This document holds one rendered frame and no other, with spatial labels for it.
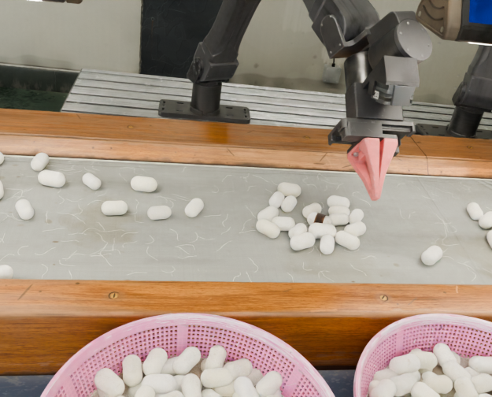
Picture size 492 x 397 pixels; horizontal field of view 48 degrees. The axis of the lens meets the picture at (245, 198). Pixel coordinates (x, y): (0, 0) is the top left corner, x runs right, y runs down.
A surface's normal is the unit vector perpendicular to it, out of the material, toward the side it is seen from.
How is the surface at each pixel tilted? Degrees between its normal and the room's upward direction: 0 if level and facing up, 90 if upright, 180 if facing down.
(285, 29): 90
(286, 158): 45
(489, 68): 78
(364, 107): 40
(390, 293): 0
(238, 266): 0
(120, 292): 0
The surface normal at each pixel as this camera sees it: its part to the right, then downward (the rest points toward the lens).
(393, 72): 0.18, -0.28
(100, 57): 0.07, 0.53
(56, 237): 0.13, -0.83
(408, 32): 0.44, -0.26
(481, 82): -0.14, 0.32
